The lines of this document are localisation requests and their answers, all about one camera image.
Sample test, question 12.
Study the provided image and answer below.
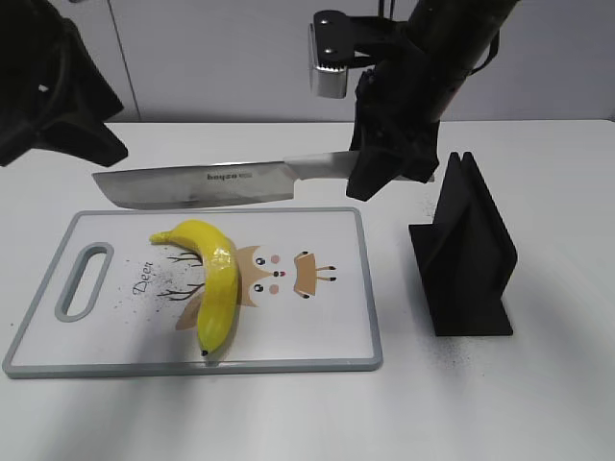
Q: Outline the grey rimmed deer cutting board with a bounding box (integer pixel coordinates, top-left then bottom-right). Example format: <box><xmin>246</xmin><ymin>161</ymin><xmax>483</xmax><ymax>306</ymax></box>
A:
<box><xmin>2</xmin><ymin>206</ymin><xmax>382</xmax><ymax>378</ymax></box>

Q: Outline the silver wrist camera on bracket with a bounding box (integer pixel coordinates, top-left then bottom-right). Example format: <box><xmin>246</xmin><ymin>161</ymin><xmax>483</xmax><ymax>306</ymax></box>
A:
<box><xmin>308</xmin><ymin>10</ymin><xmax>399</xmax><ymax>99</ymax></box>

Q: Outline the white handled kitchen knife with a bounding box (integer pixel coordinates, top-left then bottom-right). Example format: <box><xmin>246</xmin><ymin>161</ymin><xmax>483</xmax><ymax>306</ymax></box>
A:
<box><xmin>91</xmin><ymin>150</ymin><xmax>435</xmax><ymax>210</ymax></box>

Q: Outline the black knife stand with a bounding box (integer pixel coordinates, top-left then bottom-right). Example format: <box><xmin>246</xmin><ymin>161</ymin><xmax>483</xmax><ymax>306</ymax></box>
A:
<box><xmin>408</xmin><ymin>152</ymin><xmax>518</xmax><ymax>336</ymax></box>

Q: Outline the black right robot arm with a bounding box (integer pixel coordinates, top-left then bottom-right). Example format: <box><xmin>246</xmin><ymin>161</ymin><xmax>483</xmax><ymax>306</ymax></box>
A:
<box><xmin>346</xmin><ymin>1</ymin><xmax>516</xmax><ymax>202</ymax></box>

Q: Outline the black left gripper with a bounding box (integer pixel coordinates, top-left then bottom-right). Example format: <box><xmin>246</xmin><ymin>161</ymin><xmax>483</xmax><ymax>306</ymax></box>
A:
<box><xmin>1</xmin><ymin>1</ymin><xmax>129</xmax><ymax>167</ymax></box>

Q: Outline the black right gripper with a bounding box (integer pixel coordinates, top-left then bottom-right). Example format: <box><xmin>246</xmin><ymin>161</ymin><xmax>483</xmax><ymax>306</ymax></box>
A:
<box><xmin>346</xmin><ymin>45</ymin><xmax>440</xmax><ymax>201</ymax></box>

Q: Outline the yellow plastic banana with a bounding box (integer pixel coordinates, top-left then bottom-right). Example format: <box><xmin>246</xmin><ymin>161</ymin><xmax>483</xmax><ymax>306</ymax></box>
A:
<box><xmin>149</xmin><ymin>220</ymin><xmax>240</xmax><ymax>356</ymax></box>

